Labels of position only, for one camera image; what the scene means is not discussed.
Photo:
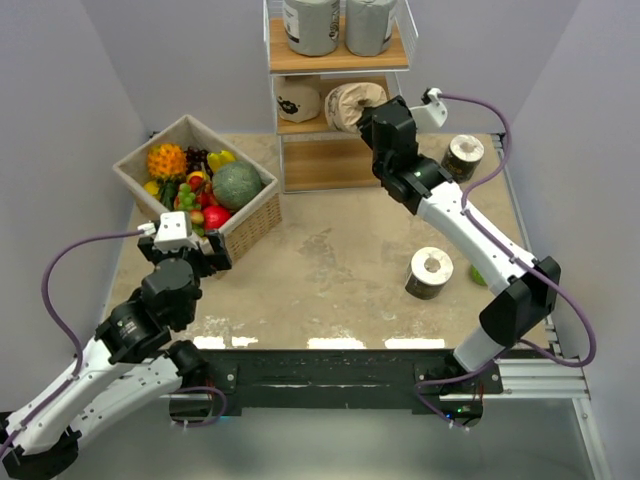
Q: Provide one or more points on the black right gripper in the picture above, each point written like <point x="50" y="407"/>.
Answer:
<point x="365" y="126"/>

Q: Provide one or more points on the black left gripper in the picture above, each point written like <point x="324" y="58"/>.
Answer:
<point x="221" y="258"/>

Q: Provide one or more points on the brown roll edge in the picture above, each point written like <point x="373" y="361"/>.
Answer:
<point x="346" y="103"/>

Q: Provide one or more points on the black white roll back corner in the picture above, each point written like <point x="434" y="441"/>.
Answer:
<point x="462" y="157"/>

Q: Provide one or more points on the brown roll table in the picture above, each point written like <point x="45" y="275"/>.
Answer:
<point x="298" y="97"/>

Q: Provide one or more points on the grey roll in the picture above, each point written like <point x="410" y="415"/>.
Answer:
<point x="311" y="26"/>
<point x="369" y="26"/>

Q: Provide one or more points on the black white roll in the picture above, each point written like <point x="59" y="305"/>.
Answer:
<point x="428" y="271"/>

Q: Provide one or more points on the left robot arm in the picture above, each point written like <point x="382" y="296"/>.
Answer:
<point x="129" y="361"/>

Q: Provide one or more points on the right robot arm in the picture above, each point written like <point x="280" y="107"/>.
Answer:
<point x="523" y="286"/>

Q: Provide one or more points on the red yellow peach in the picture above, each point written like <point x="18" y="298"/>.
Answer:
<point x="196" y="217"/>

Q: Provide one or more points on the red apple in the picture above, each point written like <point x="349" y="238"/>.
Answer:
<point x="215" y="217"/>

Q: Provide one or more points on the green grape bunch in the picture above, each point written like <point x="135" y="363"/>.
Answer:
<point x="185" y="200"/>

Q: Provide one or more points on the green netted melon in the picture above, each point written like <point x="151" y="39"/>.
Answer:
<point x="236" y="184"/>

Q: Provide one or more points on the wicker basket with cloth liner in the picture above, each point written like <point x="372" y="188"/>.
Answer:
<point x="153" y="197"/>

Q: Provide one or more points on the orange pineapple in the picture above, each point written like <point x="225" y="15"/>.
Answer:
<point x="166" y="162"/>

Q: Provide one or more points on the dark purple grapes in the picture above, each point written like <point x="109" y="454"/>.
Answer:
<point x="196" y="160"/>

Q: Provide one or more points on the yellow bananas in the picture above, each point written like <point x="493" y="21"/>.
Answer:
<point x="217" y="160"/>

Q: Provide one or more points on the green lime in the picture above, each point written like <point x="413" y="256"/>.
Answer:
<point x="477" y="277"/>

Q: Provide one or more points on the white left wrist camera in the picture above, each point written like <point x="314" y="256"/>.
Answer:
<point x="174" y="232"/>

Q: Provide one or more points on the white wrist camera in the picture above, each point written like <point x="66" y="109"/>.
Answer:
<point x="432" y="114"/>
<point x="174" y="232"/>

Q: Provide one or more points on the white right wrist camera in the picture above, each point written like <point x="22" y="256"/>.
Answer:
<point x="432" y="114"/>

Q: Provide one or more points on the white wire wooden shelf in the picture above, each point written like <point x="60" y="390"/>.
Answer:
<point x="311" y="155"/>

